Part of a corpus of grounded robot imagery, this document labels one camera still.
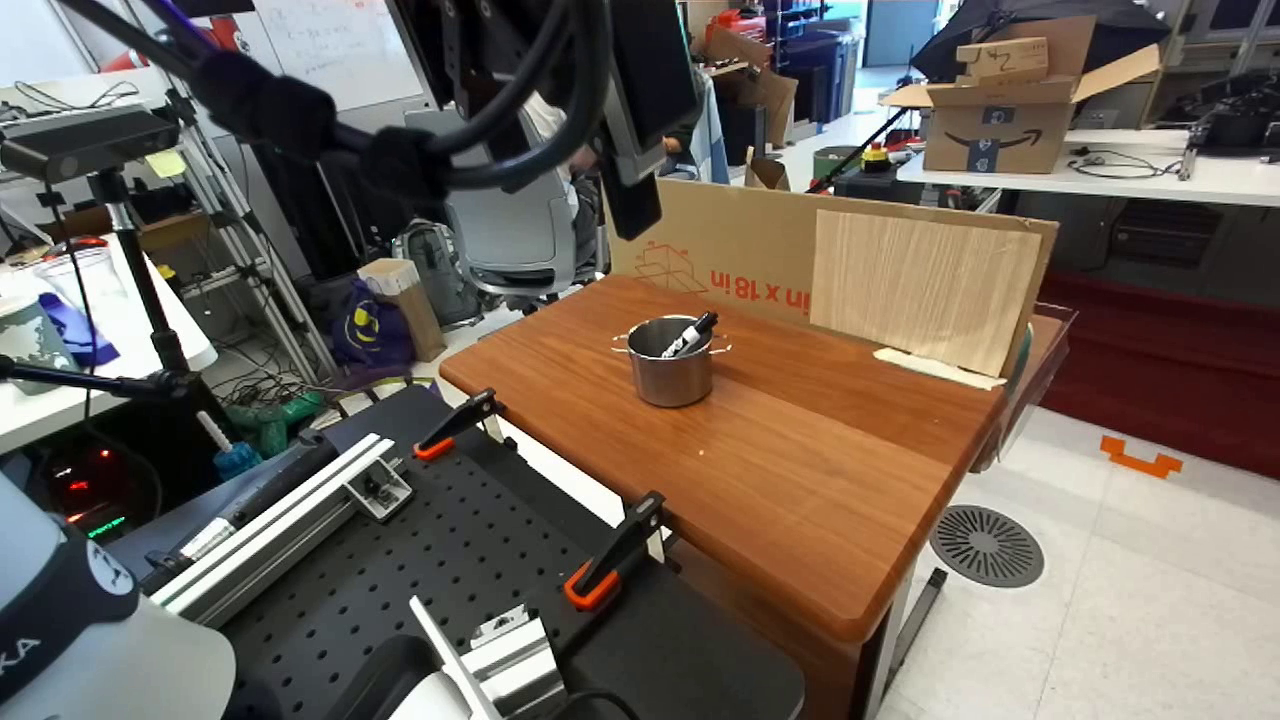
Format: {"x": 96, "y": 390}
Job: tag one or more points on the pale wooden strip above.
{"x": 937, "y": 368}

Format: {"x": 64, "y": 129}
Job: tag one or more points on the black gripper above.
{"x": 655, "y": 64}

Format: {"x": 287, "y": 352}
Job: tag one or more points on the black computer tower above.
{"x": 314, "y": 224}

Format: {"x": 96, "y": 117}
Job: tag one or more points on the black box with red lights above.
{"x": 92, "y": 484}

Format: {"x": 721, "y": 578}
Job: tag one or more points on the black tripod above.
{"x": 147, "y": 307}

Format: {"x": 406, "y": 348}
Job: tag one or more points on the blue cloth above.
{"x": 72, "y": 333}

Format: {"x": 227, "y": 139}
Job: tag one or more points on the silver metal bracket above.
{"x": 501, "y": 663}

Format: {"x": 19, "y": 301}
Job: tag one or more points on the brown cardboard box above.
{"x": 724, "y": 262}
{"x": 761, "y": 85}

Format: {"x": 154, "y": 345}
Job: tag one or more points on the green tool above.
{"x": 272, "y": 419}

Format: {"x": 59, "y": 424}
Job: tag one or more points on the white work table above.
{"x": 1175, "y": 182}

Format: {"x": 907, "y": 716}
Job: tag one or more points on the metal table leg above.
{"x": 917, "y": 624}

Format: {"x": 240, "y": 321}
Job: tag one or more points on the black orange bar clamp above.
{"x": 612, "y": 552}
{"x": 452, "y": 424}

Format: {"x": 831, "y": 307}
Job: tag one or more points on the silver metal stand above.
{"x": 255, "y": 267}

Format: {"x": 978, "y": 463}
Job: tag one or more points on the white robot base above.
{"x": 82, "y": 641}

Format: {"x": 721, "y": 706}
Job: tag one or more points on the grey camera on tripod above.
{"x": 82, "y": 141}

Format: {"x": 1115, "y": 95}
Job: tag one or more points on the small metal pot cup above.
{"x": 669, "y": 373}

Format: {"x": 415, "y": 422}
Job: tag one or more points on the black perforated breadboard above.
{"x": 492, "y": 562}

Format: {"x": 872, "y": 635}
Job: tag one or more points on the black bag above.
{"x": 1242, "y": 114}

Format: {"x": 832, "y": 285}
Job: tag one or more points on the purple bag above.
{"x": 363, "y": 327}

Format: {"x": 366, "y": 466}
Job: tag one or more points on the aluminium extrusion rail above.
{"x": 272, "y": 524}

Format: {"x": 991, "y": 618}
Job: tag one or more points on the black and white marker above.
{"x": 691, "y": 333}

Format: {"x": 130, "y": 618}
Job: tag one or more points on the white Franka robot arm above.
{"x": 424, "y": 41}

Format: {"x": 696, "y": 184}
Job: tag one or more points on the open Amazon cardboard box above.
{"x": 1015, "y": 114}

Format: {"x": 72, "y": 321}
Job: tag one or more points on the round metal floor drain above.
{"x": 987, "y": 547}

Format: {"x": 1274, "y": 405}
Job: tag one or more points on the light wooden board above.
{"x": 921, "y": 281}

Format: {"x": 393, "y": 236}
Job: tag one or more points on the small beige carton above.
{"x": 406, "y": 301}

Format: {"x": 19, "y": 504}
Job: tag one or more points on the white side table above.
{"x": 82, "y": 345}

